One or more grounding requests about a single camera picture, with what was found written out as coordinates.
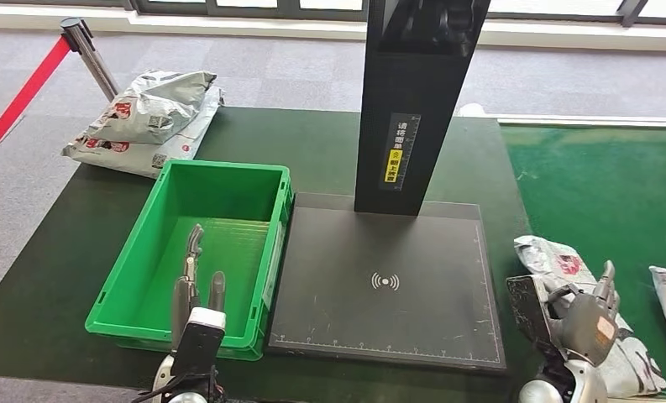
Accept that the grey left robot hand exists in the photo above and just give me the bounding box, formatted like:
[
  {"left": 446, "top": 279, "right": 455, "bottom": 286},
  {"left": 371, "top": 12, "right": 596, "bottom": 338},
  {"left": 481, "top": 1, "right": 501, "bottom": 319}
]
[{"left": 170, "top": 223, "right": 227, "bottom": 353}]

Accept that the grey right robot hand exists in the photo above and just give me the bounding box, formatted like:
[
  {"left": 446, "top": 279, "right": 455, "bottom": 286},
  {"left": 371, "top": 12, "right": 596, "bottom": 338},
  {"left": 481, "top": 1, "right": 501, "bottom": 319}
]
[{"left": 546, "top": 259, "right": 621, "bottom": 369}]

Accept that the grey parcel black print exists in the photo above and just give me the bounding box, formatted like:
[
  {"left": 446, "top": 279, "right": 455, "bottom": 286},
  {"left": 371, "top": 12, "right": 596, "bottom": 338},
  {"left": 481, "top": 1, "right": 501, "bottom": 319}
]
[{"left": 513, "top": 235, "right": 666, "bottom": 399}]

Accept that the flat grey parcel bag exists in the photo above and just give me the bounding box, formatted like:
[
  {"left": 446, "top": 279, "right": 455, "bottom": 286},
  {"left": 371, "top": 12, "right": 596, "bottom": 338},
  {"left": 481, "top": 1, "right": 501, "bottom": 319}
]
[{"left": 61, "top": 86, "right": 225, "bottom": 179}]

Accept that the black inbound scanner machine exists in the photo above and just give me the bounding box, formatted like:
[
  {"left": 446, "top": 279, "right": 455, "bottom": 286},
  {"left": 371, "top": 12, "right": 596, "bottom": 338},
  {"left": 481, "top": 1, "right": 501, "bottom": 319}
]
[{"left": 267, "top": 0, "right": 508, "bottom": 373}]

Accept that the crumpled grey parcel bag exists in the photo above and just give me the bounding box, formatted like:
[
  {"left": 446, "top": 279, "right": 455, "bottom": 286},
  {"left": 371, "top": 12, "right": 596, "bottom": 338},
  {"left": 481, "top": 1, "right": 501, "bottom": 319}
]
[{"left": 85, "top": 69, "right": 218, "bottom": 146}]

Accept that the red barrier belt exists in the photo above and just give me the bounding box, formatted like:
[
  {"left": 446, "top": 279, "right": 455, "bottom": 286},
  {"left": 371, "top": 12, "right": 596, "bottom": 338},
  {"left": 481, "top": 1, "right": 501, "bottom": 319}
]
[{"left": 0, "top": 35, "right": 72, "bottom": 168}]

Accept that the green plastic crate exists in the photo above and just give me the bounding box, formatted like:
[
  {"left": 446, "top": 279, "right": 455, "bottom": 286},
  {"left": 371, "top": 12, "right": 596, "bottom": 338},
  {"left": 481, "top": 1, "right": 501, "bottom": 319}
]
[{"left": 85, "top": 160, "right": 295, "bottom": 362}]

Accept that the yellow black scanner label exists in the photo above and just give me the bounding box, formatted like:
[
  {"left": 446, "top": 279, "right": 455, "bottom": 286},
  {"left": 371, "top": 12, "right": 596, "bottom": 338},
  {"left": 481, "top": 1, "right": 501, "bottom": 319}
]
[{"left": 378, "top": 113, "right": 422, "bottom": 192}]

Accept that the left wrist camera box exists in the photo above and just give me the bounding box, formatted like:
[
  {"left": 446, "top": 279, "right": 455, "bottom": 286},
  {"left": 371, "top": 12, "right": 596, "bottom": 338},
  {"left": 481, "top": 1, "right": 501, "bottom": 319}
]
[{"left": 170, "top": 307, "right": 227, "bottom": 379}]

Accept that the white conveyor side rail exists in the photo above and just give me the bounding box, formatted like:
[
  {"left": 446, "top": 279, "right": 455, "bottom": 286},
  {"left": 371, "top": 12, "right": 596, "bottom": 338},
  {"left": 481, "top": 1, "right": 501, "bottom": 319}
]
[{"left": 457, "top": 102, "right": 666, "bottom": 128}]

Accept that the silver stanchion post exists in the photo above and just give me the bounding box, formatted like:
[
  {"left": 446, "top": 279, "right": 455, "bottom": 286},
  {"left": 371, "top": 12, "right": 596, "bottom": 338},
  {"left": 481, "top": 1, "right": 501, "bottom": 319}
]
[{"left": 60, "top": 17, "right": 121, "bottom": 102}]

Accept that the dark window frame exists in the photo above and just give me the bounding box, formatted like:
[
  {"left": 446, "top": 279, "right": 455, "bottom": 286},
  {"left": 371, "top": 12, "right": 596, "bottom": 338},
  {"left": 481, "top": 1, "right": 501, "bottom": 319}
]
[{"left": 0, "top": 0, "right": 666, "bottom": 28}]

